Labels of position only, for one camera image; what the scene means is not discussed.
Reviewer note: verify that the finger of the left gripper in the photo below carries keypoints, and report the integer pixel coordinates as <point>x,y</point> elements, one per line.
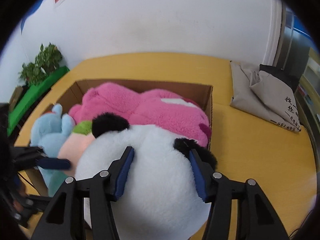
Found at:
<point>54,164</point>

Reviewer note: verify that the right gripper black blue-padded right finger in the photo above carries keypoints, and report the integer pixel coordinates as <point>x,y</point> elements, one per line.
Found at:
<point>256,217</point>

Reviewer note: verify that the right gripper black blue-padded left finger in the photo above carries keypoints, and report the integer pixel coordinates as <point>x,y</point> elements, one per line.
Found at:
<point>63,217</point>

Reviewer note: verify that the pink pig plush toy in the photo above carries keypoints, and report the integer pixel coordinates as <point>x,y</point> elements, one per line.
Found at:
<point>73,148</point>

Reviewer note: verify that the light blue plush toy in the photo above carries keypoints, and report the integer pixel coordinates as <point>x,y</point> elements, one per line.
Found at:
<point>50,131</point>

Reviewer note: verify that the white panda plush toy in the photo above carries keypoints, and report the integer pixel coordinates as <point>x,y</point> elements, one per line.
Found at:
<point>160,200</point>

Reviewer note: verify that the pink plush bear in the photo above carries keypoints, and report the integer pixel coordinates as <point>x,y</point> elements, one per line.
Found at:
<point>159,107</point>

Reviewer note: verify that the green cloth covered table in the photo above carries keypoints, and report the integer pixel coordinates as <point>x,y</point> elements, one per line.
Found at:
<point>31,96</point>

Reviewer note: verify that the brown cardboard box tray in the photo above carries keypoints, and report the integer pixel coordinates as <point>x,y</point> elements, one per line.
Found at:
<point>201,94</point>

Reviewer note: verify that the green potted plant small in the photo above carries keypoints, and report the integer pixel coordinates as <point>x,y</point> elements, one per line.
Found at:
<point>32,74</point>

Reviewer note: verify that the green potted plant large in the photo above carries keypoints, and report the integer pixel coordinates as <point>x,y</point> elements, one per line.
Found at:
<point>48,59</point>

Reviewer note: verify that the grey canvas tote bag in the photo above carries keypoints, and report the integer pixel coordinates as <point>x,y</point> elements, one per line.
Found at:
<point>260,93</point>

